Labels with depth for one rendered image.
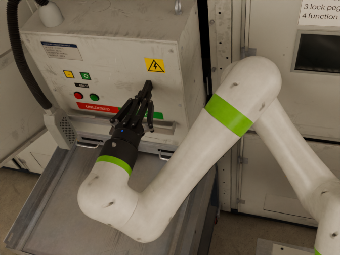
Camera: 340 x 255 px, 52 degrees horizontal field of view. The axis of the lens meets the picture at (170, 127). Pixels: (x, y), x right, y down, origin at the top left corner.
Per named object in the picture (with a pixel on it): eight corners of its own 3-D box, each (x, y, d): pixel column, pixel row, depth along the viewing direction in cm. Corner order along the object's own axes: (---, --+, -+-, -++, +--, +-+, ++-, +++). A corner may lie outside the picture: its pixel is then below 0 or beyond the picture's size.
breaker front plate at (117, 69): (190, 152, 126) (175, 45, 89) (73, 134, 139) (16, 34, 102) (192, 149, 126) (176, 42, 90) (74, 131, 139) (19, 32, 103)
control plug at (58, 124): (71, 150, 128) (52, 120, 115) (59, 148, 129) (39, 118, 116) (79, 133, 133) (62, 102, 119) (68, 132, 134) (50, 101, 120)
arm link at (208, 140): (197, 102, 86) (212, 115, 76) (231, 128, 90) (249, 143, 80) (111, 213, 91) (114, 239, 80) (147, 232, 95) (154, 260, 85)
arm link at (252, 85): (283, 77, 88) (245, 47, 87) (300, 77, 75) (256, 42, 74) (237, 133, 90) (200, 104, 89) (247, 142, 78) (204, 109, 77)
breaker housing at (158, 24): (193, 150, 126) (178, 41, 89) (73, 132, 139) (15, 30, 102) (219, 58, 156) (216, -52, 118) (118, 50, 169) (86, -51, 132)
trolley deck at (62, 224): (181, 298, 107) (179, 293, 102) (12, 252, 123) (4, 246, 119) (221, 128, 146) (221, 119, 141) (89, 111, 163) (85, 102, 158)
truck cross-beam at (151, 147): (199, 161, 128) (198, 151, 124) (70, 140, 143) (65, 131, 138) (202, 150, 131) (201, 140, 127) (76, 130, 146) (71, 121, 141)
